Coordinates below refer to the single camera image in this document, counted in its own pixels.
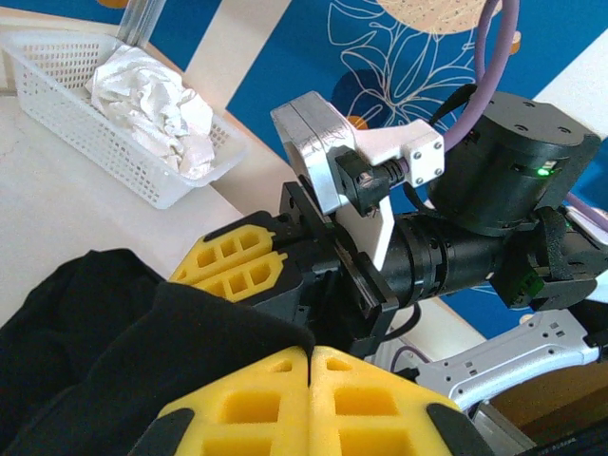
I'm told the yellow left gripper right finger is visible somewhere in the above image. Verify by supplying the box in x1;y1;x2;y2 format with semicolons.
308;345;495;456

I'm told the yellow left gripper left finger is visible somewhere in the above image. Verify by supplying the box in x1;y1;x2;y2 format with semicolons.
132;345;313;456

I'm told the black printed t-shirt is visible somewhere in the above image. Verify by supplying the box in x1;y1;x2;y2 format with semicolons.
0;248;317;456

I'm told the crumpled white cloth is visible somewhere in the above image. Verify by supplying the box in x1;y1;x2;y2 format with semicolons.
85;43;216;181

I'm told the white perforated plastic basket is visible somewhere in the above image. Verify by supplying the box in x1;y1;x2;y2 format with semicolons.
0;31;249;210

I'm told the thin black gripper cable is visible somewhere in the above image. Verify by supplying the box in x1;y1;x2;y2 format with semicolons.
379;182;433;346

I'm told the aluminium side rail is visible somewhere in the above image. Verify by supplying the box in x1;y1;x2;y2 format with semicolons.
465;396;541;456

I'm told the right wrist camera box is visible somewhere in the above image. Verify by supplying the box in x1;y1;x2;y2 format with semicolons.
270;91;447;270

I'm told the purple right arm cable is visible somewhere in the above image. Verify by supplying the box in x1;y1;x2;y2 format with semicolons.
393;0;608;376

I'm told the aluminium frame post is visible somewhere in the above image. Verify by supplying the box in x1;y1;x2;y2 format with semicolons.
117;0;166;47

